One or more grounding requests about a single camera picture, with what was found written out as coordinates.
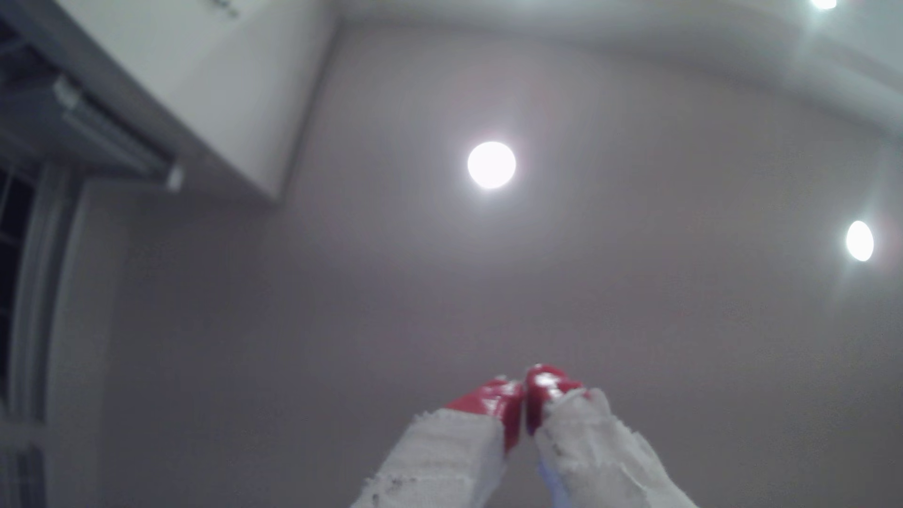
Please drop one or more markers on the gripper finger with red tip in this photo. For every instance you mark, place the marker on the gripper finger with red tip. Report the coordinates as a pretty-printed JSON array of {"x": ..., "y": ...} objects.
[
  {"x": 599, "y": 458},
  {"x": 451, "y": 458}
]

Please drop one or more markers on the round ceiling light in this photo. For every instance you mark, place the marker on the round ceiling light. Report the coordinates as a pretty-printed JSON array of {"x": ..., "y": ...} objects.
[
  {"x": 859, "y": 240},
  {"x": 823, "y": 3},
  {"x": 492, "y": 165}
]

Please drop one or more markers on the grey roller blind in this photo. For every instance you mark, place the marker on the grey roller blind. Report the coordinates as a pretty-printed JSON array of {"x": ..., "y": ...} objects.
[{"x": 106, "y": 134}]

